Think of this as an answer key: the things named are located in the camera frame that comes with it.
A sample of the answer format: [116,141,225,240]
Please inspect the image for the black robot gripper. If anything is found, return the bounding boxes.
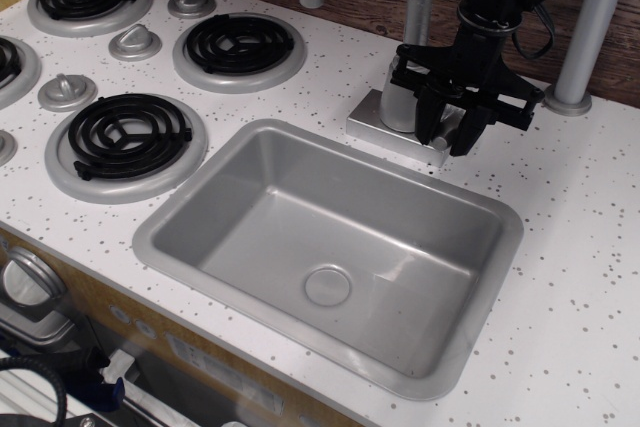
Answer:
[391,11,543,156]

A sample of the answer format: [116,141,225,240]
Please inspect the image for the silver faucet lever handle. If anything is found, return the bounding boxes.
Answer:
[430,104,466,151]

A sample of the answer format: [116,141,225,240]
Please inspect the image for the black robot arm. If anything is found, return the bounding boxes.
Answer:
[391,0,555,156]

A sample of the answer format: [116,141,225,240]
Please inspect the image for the silver toy faucet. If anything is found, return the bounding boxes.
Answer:
[299,0,449,168]

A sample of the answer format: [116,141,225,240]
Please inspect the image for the grey toy sink basin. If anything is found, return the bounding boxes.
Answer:
[132,120,524,401]

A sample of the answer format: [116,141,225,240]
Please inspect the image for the grey support pole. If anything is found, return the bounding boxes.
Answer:
[544,0,618,117]

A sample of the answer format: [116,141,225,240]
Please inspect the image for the back right stove burner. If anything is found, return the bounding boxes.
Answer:
[172,13,306,94]

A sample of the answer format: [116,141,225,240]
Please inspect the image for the silver knob back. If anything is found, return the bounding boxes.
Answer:
[167,0,216,19]

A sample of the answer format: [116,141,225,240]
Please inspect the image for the silver knob middle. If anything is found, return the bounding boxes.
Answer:
[108,24,162,62]

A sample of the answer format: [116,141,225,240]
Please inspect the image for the front right stove burner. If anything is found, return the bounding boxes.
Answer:
[45,93,208,205]

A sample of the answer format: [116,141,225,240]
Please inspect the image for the back left stove burner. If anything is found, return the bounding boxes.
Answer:
[27,0,153,38]

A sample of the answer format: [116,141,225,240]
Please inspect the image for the silver knob front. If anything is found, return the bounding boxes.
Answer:
[37,74,97,112]

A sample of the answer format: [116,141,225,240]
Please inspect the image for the left edge stove burner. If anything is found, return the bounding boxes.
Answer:
[1,36,41,109]

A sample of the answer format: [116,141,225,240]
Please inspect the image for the blue clamp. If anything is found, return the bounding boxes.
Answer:
[95,378,126,412]

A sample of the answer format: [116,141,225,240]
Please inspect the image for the silver knob left edge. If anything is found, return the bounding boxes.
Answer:
[0,130,17,166]

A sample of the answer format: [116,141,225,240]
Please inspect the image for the silver oven knob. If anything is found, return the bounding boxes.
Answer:
[1,246,67,321]

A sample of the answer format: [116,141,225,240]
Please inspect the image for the black hose lower left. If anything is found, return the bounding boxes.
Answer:
[0,354,76,427]

